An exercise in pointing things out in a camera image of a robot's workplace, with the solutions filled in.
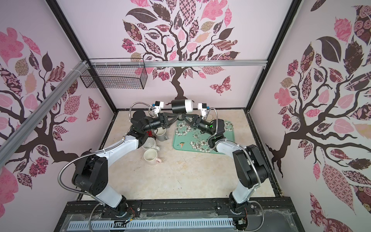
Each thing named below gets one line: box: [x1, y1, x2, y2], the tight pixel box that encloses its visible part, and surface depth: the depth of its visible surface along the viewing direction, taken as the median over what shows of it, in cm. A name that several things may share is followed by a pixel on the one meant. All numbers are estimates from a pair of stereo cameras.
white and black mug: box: [171, 99, 194, 114], surface depth 73 cm
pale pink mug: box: [143, 148, 162, 166], surface depth 87 cm
